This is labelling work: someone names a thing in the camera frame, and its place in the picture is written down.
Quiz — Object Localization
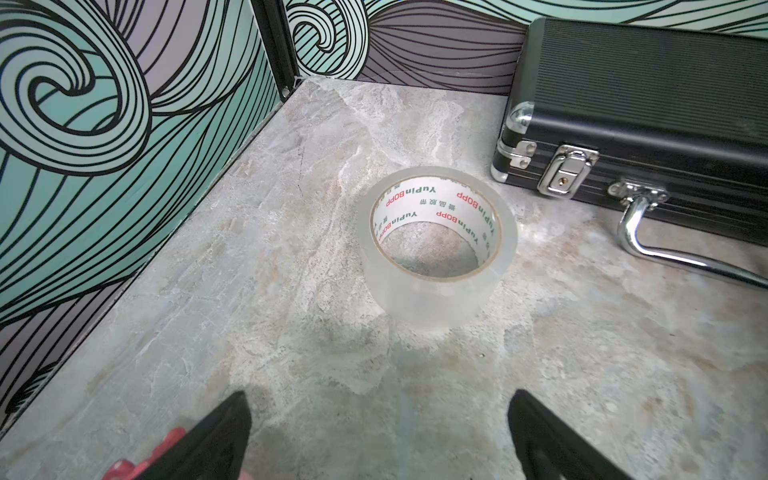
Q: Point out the black aluminium carry case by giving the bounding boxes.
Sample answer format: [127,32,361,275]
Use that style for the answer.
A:
[490,17,767,288]

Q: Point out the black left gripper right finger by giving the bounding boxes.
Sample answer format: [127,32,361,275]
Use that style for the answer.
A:
[507,389,629,480]

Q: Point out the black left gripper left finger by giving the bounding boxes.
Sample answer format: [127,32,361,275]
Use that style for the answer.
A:
[136,391,252,480]

